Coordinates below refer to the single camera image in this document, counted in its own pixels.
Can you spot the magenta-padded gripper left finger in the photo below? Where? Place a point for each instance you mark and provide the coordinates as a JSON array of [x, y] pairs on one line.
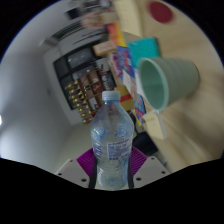
[[71, 171]]

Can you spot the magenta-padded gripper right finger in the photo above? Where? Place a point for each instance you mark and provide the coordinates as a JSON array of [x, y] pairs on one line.
[[151, 170]]

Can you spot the clear plastic water bottle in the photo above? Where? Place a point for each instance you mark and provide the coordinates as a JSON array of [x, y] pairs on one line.
[[111, 140]]

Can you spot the blue printed book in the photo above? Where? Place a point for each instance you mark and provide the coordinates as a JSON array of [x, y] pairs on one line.
[[125, 61], [140, 108]]

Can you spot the yellow gift box red ribbon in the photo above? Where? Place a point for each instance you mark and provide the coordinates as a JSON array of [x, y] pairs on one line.
[[126, 97]]

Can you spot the white printed booklet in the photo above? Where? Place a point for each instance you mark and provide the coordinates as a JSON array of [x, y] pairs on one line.
[[131, 83]]

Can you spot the pale green cup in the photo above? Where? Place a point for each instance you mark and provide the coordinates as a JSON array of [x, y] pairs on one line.
[[180, 80]]

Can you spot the teal notebook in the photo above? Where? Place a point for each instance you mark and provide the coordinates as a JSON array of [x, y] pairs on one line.
[[143, 50]]

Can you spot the orange standing card box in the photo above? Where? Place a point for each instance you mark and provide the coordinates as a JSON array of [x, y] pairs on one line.
[[104, 48]]

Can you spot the white air conditioner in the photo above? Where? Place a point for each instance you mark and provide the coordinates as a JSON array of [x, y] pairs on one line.
[[68, 32]]

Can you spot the orange folder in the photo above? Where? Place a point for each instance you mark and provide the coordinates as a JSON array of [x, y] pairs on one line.
[[116, 33]]

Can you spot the flat round red coaster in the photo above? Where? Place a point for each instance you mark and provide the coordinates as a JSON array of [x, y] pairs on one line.
[[160, 11]]

